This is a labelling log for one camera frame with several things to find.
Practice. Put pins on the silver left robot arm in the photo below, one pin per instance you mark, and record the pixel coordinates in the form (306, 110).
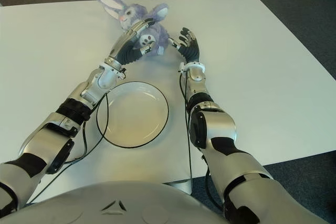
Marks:
(97, 85)

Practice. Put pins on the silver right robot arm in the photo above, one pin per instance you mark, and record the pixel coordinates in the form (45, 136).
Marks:
(218, 127)

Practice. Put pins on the grey table leg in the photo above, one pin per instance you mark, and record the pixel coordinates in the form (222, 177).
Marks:
(181, 186)

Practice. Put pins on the purple plush bunny doll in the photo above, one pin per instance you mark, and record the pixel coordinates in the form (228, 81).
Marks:
(134, 11)

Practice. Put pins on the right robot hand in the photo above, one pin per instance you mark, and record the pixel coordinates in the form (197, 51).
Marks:
(191, 51)

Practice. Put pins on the silver robot torso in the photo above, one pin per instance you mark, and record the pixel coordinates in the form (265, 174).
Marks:
(118, 203)

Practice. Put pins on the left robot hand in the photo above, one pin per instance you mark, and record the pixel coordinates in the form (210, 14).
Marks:
(123, 48)

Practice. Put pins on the white plate black rim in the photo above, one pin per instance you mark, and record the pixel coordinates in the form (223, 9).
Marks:
(134, 116)

